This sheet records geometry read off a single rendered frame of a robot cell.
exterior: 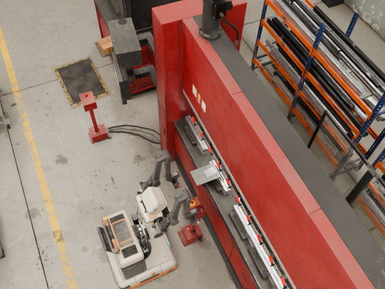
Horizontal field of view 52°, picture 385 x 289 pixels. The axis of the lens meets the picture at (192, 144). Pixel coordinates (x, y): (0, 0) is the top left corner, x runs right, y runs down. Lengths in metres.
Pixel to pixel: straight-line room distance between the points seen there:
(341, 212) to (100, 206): 3.25
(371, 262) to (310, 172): 0.65
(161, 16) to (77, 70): 3.14
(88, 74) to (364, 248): 4.97
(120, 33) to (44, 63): 2.95
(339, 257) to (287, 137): 0.87
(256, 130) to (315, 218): 0.73
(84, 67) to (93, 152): 1.62
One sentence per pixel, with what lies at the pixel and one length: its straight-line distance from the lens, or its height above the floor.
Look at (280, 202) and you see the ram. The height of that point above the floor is 1.99.
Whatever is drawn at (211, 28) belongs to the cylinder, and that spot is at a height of 2.41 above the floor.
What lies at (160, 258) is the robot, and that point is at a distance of 4.50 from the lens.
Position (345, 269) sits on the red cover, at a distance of 2.53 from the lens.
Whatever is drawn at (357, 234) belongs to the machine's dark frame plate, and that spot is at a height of 2.30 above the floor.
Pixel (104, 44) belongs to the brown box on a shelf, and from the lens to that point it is 5.27.
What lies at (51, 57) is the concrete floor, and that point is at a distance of 6.94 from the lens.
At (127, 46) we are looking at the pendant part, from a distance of 3.93.
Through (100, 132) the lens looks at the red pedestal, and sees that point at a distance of 5.57.
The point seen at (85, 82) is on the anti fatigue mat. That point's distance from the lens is 6.37.
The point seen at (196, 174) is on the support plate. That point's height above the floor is 1.00.
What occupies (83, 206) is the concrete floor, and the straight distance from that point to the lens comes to 5.17.
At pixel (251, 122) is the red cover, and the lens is 2.88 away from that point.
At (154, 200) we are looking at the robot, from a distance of 3.53.
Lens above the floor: 4.55
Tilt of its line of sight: 56 degrees down
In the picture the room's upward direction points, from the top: 3 degrees clockwise
